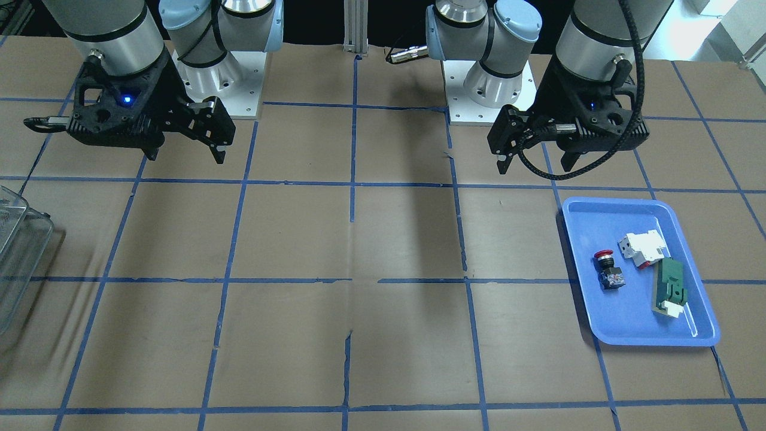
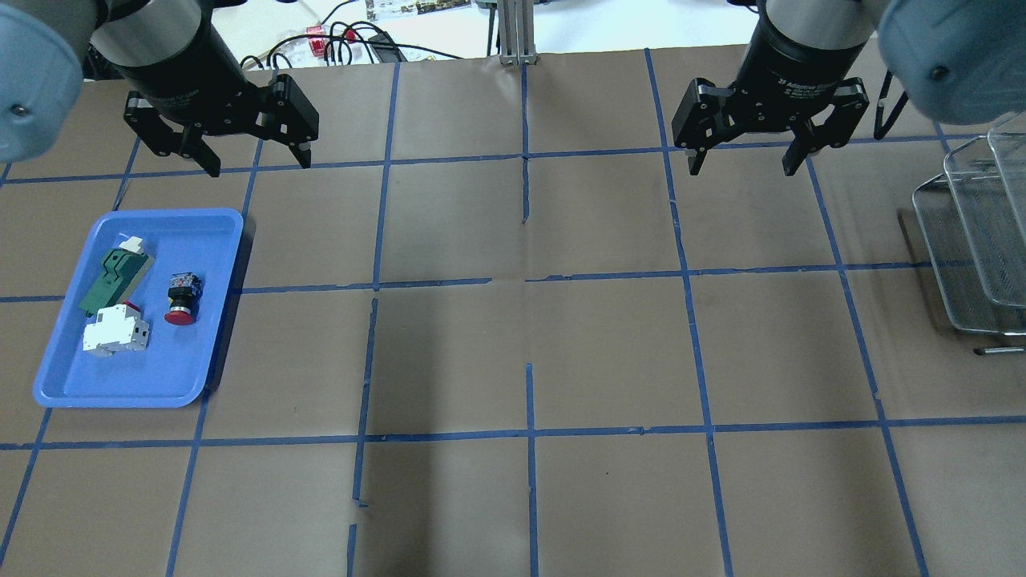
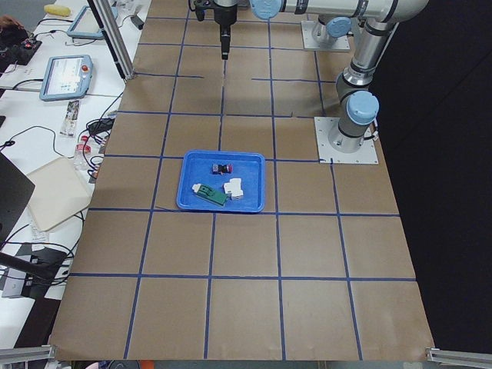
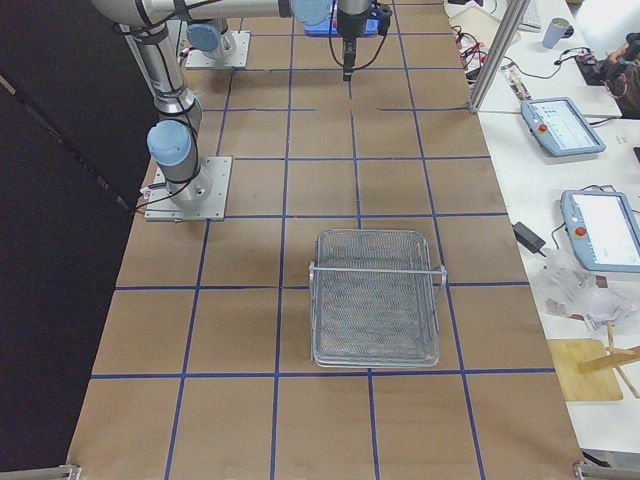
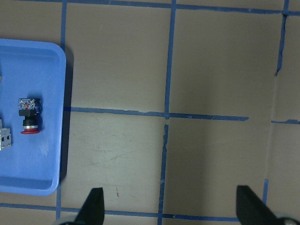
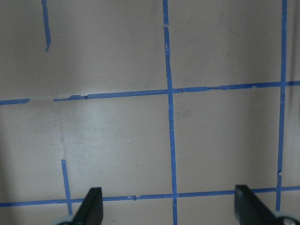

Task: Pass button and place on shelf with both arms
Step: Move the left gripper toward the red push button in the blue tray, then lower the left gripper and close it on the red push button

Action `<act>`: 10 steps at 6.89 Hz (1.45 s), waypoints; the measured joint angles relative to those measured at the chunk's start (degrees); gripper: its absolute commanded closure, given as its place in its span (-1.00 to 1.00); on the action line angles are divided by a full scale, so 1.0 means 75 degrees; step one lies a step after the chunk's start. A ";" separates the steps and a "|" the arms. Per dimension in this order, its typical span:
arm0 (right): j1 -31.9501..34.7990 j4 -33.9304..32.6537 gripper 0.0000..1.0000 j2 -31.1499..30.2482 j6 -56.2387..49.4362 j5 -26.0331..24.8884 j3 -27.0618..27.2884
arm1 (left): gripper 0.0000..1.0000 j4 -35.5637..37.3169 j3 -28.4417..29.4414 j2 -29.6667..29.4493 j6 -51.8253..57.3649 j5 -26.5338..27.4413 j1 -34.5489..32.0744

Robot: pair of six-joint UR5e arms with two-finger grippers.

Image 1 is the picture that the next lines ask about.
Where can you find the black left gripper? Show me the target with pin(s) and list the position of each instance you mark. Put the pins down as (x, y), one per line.
(553, 99)

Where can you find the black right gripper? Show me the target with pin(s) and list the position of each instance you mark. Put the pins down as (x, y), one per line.
(169, 96)

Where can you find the red push button switch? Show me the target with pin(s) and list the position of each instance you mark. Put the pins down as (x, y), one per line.
(610, 276)

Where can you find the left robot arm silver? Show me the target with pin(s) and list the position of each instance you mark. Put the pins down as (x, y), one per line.
(596, 34)

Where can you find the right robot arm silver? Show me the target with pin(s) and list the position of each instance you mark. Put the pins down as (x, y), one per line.
(200, 32)

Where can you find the blue plastic tray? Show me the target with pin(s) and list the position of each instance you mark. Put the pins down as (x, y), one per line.
(625, 316)

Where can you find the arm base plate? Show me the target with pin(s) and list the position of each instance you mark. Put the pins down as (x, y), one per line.
(461, 102)
(237, 80)

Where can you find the silver cable connector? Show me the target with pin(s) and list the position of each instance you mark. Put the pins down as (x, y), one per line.
(407, 55)

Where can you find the green limit switch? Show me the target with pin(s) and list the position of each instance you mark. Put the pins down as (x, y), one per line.
(670, 295)

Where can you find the aluminium profile post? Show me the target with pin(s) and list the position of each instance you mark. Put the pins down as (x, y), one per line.
(355, 13)

